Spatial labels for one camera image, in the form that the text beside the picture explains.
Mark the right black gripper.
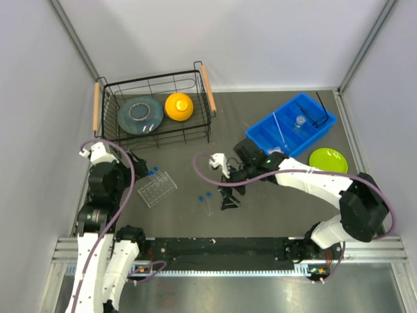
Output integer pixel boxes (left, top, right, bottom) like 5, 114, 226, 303
219, 161, 257, 210

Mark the clear test tube rack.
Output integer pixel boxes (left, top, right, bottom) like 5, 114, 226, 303
137, 171, 177, 208

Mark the plastic bag of cotton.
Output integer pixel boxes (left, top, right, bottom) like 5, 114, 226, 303
267, 147, 283, 155

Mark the glass stirring rod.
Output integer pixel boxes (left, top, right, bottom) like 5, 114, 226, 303
272, 112, 289, 152

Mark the small clear glass flask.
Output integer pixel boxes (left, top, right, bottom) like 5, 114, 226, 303
293, 115, 306, 134

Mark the black wire ring stand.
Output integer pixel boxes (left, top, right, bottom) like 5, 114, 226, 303
295, 91, 330, 128

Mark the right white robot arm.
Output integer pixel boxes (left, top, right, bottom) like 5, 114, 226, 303
209, 139, 389, 259

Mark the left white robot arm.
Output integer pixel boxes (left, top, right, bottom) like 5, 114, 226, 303
66, 143, 149, 312

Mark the blue ceramic plate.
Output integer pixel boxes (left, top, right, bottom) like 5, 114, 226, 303
117, 96, 164, 135

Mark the orange ribbed bowl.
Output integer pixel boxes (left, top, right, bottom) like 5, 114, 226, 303
164, 93, 194, 122

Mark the blue plastic divided bin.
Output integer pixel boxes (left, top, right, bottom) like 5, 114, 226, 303
246, 93, 338, 158

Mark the lime green plate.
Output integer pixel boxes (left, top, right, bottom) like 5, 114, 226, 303
309, 147, 349, 173

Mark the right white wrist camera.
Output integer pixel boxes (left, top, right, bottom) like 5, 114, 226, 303
208, 153, 230, 179

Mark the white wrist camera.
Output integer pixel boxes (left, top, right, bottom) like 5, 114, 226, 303
79, 142, 119, 166
208, 153, 230, 179

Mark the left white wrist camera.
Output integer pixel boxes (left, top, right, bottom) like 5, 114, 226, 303
79, 142, 119, 166

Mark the black wire basket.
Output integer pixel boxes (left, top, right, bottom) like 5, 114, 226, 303
93, 61, 217, 150

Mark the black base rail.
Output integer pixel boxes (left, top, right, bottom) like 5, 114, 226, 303
145, 237, 307, 271

